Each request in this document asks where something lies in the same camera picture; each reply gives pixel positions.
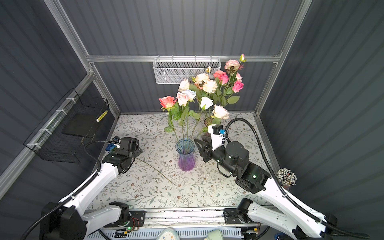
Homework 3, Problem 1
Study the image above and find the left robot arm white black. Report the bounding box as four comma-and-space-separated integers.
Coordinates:
39, 137, 143, 240

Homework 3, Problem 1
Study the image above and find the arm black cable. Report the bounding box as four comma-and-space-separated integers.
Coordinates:
223, 117, 370, 240
19, 140, 121, 240

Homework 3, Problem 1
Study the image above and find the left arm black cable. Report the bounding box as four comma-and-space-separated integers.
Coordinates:
19, 140, 121, 240

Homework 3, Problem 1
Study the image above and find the salmon pink rose stem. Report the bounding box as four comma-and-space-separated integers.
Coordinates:
213, 70, 225, 79

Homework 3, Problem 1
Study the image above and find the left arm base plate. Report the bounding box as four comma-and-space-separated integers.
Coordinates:
117, 211, 147, 228

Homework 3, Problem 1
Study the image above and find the bundle of white-tipped sticks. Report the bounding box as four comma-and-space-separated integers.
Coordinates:
276, 168, 297, 190

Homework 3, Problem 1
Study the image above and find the beige spray rose stem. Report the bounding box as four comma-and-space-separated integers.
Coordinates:
199, 67, 218, 113

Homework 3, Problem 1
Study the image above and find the pink grey glass vase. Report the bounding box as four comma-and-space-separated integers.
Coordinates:
204, 117, 214, 127

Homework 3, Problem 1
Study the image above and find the peach spray rose stem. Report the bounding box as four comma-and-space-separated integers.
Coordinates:
193, 73, 217, 120

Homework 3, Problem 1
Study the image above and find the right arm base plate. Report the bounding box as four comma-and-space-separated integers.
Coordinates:
223, 208, 246, 225

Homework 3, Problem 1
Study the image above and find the blue purple glass vase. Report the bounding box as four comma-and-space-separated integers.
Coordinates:
176, 139, 196, 172

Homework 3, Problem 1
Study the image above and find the hot pink rose stem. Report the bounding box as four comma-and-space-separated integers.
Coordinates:
215, 80, 244, 107

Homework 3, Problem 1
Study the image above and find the black wire basket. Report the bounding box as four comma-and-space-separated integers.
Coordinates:
24, 92, 114, 164

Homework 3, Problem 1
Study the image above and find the coral pink rose stem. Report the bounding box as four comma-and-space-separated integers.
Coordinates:
159, 96, 179, 142

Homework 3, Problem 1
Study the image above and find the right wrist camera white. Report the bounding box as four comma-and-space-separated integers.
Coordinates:
208, 124, 225, 150

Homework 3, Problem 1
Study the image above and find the white vented rail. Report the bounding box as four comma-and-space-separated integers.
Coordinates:
102, 227, 244, 240

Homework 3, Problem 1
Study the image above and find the yellow green marker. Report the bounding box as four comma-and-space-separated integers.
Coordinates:
96, 110, 109, 123

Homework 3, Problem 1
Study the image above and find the floral patterned table mat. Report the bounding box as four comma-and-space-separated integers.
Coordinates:
88, 113, 267, 210

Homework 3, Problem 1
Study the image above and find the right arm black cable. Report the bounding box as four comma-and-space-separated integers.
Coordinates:
223, 117, 370, 240

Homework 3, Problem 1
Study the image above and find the cream white rose stem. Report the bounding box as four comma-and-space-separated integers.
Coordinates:
179, 79, 190, 92

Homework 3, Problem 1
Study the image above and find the pure white rose stem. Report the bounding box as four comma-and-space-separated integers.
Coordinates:
190, 97, 213, 139

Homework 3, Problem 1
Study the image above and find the light pink rose stem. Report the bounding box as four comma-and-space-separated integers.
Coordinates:
177, 91, 190, 139

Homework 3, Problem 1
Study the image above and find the white wire mesh basket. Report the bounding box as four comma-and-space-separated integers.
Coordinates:
153, 57, 222, 85

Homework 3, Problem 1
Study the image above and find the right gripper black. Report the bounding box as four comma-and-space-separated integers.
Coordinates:
194, 133, 237, 177

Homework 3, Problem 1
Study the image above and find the magenta rose long stem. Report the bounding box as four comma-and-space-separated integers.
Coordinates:
220, 74, 229, 86

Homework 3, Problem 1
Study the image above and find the cream peach rose stem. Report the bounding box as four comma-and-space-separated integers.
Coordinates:
203, 105, 230, 133

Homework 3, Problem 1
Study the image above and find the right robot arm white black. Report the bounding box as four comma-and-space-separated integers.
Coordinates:
195, 139, 332, 240

